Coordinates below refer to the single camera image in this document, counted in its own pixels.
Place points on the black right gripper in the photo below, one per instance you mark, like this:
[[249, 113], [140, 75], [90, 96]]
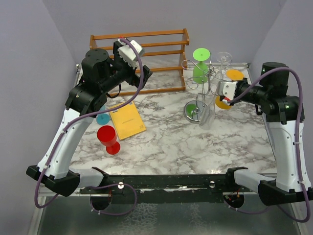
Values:
[[244, 80]]

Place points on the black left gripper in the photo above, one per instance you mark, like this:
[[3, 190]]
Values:
[[134, 79]]

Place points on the yellow plastic wine glass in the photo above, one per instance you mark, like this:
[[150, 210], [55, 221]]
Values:
[[232, 75]]

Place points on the clear round wine glass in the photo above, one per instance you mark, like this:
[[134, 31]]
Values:
[[207, 112]]

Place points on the clear champagne flute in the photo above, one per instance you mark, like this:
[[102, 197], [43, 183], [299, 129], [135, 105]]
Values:
[[225, 59]]

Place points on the green plastic wine glass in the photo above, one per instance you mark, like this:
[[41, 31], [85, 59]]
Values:
[[201, 68]]

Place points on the blue plastic wine glass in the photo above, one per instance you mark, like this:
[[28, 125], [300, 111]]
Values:
[[103, 119]]

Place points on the red plastic wine glass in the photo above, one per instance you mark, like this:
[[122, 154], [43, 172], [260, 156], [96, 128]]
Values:
[[107, 136]]

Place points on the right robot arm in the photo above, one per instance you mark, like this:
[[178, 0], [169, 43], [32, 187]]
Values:
[[284, 118]]

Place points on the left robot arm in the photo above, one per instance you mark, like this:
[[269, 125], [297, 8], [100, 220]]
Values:
[[101, 74]]

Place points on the wooden shelf rack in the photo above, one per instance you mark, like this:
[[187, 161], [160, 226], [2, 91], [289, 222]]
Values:
[[164, 52]]

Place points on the chrome wine glass rack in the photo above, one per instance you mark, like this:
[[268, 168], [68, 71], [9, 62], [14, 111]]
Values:
[[192, 109]]

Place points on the yellow book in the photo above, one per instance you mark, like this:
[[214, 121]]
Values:
[[127, 121]]

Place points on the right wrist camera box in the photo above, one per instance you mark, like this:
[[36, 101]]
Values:
[[226, 91]]

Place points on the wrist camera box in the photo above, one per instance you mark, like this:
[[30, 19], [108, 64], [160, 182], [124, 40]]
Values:
[[226, 91], [128, 55]]

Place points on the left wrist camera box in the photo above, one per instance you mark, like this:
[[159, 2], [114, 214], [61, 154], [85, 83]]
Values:
[[128, 55]]

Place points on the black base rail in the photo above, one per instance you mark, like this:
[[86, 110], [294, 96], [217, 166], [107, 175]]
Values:
[[159, 189]]

